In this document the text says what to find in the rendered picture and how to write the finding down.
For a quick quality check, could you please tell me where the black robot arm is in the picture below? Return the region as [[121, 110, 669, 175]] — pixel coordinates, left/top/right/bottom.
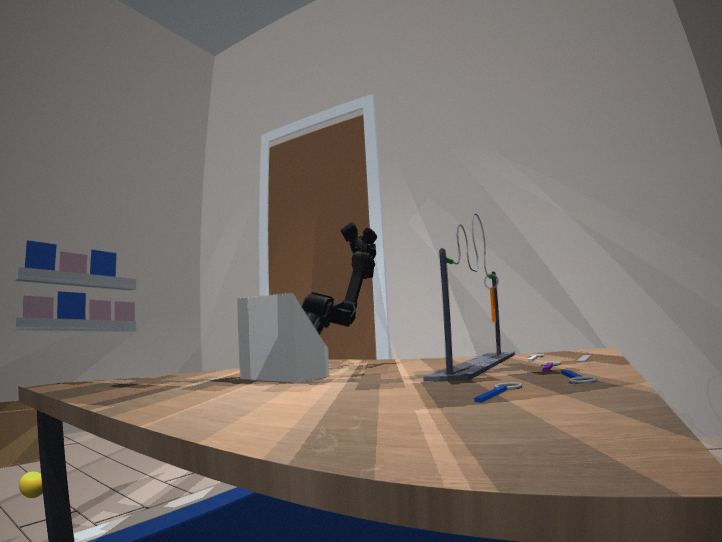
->
[[302, 228, 377, 334]]

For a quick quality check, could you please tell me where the purple handle with grey loop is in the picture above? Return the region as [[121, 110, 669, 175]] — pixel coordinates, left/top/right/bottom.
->
[[541, 361, 561, 372]]

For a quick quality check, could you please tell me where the orange handle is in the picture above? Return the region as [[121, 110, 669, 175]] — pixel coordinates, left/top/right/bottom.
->
[[484, 274, 499, 322]]

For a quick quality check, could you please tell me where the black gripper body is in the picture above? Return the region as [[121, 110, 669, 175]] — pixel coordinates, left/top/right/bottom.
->
[[341, 222, 368, 252]]

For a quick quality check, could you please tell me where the grey ring with blue handle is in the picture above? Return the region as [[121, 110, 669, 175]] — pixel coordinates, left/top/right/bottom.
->
[[561, 370, 597, 384], [474, 382, 522, 403]]

